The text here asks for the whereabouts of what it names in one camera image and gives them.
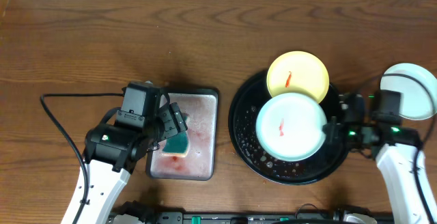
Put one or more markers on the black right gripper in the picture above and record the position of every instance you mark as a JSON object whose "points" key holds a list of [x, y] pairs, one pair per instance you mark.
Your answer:
{"points": [[335, 134]]}

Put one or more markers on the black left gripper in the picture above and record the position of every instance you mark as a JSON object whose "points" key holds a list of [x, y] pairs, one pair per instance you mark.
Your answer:
{"points": [[172, 118]]}

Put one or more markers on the green yellow sponge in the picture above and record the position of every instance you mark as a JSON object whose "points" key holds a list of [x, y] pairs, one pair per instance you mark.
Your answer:
{"points": [[177, 145]]}

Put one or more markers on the light blue plate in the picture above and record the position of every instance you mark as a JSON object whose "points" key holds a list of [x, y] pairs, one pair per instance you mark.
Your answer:
{"points": [[289, 127]]}

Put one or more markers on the yellow plate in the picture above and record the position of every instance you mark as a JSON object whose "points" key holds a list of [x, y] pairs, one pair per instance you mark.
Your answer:
{"points": [[300, 72]]}

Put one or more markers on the pale green plate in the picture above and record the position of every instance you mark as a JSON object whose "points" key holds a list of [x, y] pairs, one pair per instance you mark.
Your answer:
{"points": [[415, 103]]}

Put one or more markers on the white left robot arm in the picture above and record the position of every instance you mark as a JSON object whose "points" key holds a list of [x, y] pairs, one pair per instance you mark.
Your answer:
{"points": [[96, 190]]}

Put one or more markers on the black rectangular soap tray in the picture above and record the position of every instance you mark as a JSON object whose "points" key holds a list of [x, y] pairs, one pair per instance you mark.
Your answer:
{"points": [[199, 109]]}

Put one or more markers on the black round tray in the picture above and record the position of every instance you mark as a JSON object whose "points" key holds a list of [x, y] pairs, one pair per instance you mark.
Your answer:
{"points": [[244, 108]]}

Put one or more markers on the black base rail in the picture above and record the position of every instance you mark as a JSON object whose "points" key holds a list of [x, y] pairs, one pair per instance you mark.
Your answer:
{"points": [[135, 212]]}

